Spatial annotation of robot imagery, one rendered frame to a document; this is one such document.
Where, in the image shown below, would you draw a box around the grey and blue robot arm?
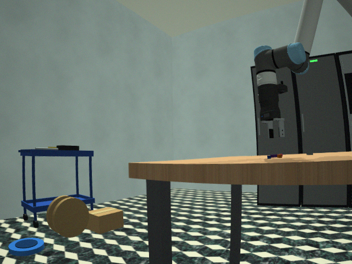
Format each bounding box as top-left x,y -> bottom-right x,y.
254,0 -> 352,75

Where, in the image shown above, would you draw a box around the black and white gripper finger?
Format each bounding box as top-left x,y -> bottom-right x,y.
273,118 -> 285,137
262,121 -> 274,139

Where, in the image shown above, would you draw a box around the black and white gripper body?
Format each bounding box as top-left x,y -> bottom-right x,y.
256,71 -> 288,121

